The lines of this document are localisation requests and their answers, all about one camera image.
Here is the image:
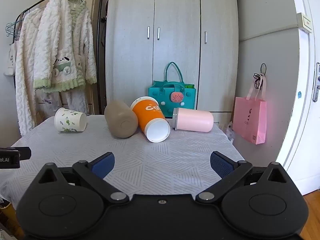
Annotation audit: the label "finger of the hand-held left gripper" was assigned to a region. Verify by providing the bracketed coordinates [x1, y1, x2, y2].
[18, 147, 32, 161]

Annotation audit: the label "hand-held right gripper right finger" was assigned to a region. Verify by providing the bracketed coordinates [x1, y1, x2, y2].
[195, 151, 292, 204]

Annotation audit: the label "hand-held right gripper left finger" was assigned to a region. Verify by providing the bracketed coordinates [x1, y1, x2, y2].
[37, 152, 130, 204]

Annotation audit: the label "brown cup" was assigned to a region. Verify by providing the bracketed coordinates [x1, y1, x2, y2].
[104, 100, 139, 139]

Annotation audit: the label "pink cup with grey lid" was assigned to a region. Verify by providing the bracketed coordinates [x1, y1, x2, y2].
[172, 107, 214, 132]

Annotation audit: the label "white green-print paper cup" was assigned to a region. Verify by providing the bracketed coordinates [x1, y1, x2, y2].
[54, 107, 87, 133]

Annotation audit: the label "orange paper cup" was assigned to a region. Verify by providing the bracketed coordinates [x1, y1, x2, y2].
[130, 96, 171, 143]

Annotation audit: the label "clear plastic bag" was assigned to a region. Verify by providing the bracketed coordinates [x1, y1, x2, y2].
[225, 121, 236, 142]

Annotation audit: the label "pink shopping bag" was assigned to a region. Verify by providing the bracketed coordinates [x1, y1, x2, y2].
[232, 74, 267, 145]

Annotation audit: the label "teal felt handbag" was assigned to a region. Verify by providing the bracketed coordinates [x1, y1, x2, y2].
[148, 62, 196, 110]

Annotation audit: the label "white tote bag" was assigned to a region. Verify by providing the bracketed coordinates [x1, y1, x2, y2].
[3, 42, 18, 76]

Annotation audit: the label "white fluffy robe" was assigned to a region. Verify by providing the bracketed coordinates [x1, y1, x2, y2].
[15, 7, 89, 137]

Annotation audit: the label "white door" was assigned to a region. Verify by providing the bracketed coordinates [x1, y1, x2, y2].
[274, 0, 320, 196]

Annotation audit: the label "white fluffy green-trim jacket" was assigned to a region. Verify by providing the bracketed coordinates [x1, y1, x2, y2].
[33, 0, 98, 93]

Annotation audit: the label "black clothes rack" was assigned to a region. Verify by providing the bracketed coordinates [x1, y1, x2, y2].
[14, 0, 107, 116]

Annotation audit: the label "grey wardrobe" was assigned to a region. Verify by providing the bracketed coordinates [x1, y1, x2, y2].
[105, 0, 240, 121]

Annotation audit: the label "black cords on hook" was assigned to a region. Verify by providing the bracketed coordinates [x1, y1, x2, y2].
[253, 63, 267, 90]

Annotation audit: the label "teal wire hangers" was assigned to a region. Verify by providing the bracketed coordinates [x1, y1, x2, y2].
[5, 21, 22, 41]

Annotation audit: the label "metal door handle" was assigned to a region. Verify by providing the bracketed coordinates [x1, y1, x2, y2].
[312, 62, 320, 103]

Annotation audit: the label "wall switch box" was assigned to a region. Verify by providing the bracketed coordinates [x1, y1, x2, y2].
[296, 12, 313, 34]

